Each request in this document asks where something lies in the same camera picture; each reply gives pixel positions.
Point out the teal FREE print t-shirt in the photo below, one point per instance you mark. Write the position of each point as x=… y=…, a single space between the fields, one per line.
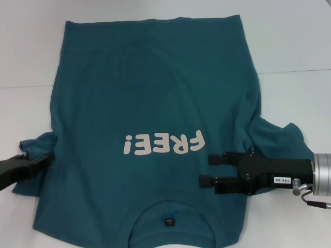
x=155 y=90

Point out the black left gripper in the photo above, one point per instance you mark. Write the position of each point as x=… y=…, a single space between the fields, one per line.
x=15 y=169

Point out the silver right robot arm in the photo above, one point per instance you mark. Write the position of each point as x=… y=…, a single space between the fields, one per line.
x=323 y=173

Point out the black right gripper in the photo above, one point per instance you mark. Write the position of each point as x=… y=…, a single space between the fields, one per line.
x=282 y=173

